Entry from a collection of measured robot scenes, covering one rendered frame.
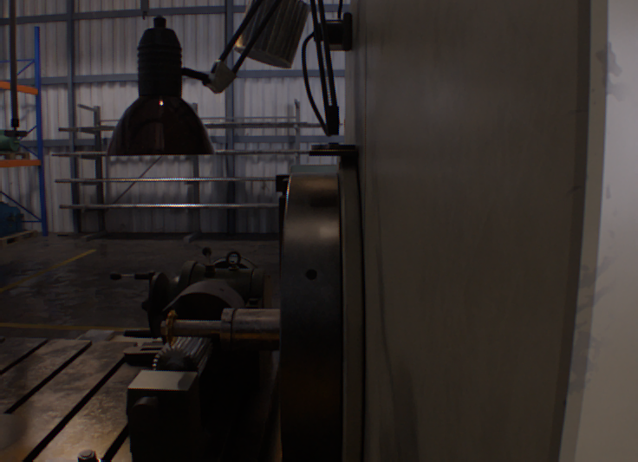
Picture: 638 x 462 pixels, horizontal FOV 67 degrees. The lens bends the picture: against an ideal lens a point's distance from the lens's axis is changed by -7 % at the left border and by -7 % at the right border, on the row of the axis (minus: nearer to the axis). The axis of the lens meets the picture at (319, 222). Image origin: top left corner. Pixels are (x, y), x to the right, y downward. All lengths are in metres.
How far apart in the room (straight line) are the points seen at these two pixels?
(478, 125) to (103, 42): 11.41
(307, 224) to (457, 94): 0.53
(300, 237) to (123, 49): 10.77
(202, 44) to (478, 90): 10.75
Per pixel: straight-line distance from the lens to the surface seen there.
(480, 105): 0.17
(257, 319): 0.91
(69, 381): 1.54
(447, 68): 0.21
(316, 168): 6.51
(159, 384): 0.93
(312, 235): 0.70
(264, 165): 10.45
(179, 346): 1.00
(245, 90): 10.56
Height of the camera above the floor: 1.60
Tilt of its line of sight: 8 degrees down
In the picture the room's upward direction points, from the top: straight up
